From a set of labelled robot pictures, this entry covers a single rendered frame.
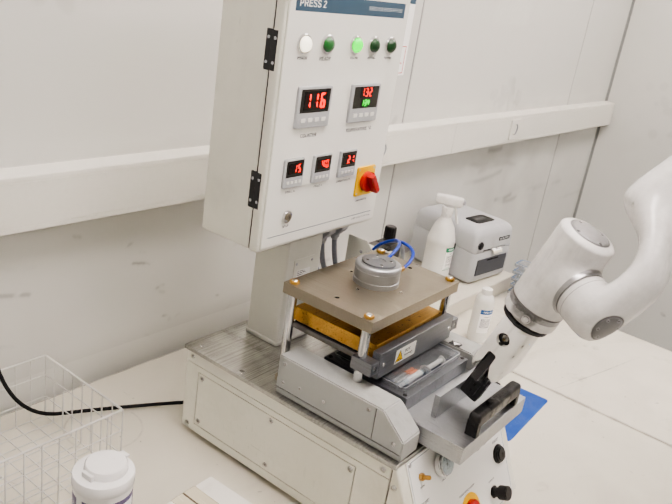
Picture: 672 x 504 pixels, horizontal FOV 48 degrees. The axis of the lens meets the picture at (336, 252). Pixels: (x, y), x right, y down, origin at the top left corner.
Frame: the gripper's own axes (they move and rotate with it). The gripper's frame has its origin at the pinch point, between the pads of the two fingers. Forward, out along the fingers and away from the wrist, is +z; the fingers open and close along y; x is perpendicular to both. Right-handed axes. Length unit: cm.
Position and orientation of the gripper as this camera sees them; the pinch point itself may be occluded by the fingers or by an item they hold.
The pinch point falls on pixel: (475, 385)
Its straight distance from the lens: 123.6
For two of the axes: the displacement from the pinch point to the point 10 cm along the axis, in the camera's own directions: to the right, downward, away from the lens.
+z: -4.1, 7.6, 5.1
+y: 6.1, -2.0, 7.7
